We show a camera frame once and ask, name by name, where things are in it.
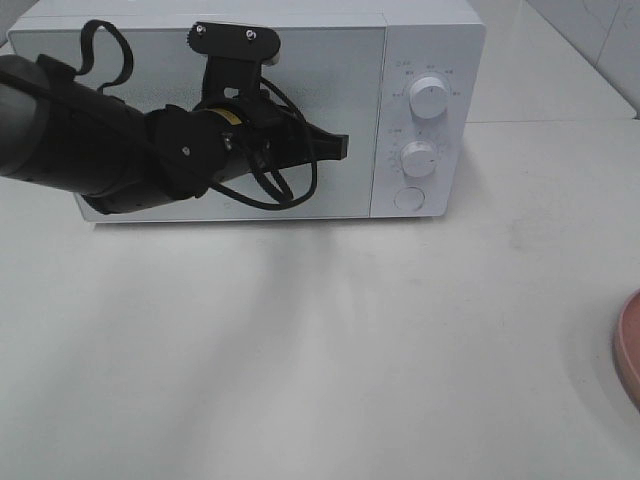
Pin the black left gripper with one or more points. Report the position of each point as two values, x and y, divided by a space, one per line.
200 150

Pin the white microwave door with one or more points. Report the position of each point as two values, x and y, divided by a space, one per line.
332 75

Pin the white timer knob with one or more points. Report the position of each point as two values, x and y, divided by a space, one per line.
418 159

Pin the white round door button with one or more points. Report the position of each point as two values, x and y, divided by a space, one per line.
410 199

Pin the pink round plate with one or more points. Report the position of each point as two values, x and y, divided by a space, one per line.
626 347

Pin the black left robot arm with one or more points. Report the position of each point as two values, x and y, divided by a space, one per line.
58 133

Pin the white microwave oven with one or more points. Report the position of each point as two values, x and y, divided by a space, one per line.
444 38

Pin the white upper power knob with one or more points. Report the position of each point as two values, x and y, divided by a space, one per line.
428 97

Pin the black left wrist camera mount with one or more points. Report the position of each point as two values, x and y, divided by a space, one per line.
235 56

